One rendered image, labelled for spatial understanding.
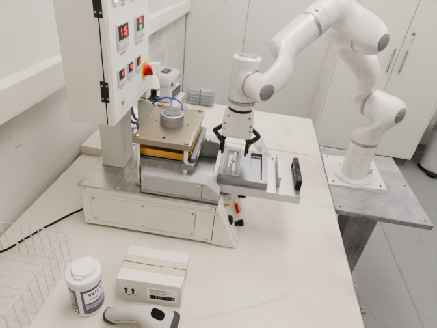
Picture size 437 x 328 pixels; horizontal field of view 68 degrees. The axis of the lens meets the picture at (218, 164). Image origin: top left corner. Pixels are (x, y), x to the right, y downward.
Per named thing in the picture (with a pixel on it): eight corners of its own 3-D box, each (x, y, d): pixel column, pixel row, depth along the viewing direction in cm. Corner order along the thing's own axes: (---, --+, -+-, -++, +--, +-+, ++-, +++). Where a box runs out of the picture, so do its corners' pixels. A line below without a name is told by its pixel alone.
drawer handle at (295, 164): (294, 189, 107) (296, 179, 105) (291, 165, 120) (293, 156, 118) (300, 191, 107) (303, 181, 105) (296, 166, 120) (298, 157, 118)
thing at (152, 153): (137, 157, 105) (136, 131, 100) (157, 127, 123) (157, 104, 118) (190, 165, 104) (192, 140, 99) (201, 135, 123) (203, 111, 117)
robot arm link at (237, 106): (257, 95, 104) (255, 104, 105) (229, 92, 104) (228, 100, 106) (256, 105, 97) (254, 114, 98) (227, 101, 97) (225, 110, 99)
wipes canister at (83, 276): (66, 314, 86) (56, 278, 78) (81, 287, 94) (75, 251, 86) (97, 321, 86) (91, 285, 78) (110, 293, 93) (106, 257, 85)
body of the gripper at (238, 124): (257, 102, 105) (251, 133, 111) (225, 97, 105) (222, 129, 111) (256, 111, 98) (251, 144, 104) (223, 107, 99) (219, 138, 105)
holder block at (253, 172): (216, 181, 106) (217, 175, 105) (223, 151, 123) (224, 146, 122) (266, 189, 106) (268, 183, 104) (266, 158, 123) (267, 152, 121)
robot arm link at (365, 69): (378, 127, 139) (348, 112, 150) (398, 107, 139) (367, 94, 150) (350, 40, 104) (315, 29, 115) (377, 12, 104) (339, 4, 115)
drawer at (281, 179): (209, 192, 108) (212, 172, 103) (217, 158, 126) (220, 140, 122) (298, 206, 106) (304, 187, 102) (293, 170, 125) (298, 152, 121)
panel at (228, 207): (236, 244, 113) (218, 203, 105) (240, 192, 139) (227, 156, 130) (241, 243, 113) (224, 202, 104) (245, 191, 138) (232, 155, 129)
